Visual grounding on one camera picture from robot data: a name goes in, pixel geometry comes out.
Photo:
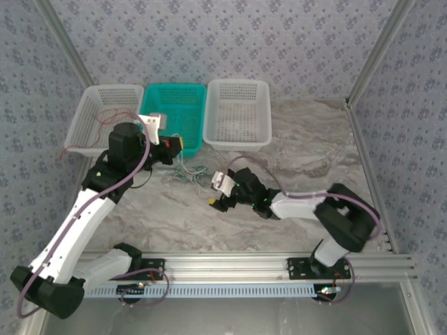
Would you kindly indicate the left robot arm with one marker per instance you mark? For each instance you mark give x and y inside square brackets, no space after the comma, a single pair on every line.
[87,216]

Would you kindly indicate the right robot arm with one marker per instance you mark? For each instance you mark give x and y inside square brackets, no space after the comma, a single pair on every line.
[297,206]

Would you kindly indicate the teal perforated plastic basket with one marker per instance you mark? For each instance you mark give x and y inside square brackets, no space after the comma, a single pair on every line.
[181,104]

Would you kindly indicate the white perforated plastic basket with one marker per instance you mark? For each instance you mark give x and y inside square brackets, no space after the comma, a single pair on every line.
[87,115]
[237,111]

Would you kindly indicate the small circuit board with LED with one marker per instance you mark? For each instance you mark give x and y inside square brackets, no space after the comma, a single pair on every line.
[328,290]
[134,288]

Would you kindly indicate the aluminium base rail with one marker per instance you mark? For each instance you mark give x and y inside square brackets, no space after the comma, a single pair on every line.
[227,265]

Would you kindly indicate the aluminium side frame rail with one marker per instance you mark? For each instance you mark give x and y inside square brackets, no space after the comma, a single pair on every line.
[370,174]

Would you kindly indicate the aluminium frame post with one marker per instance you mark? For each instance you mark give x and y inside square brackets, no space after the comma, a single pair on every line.
[63,38]
[380,49]

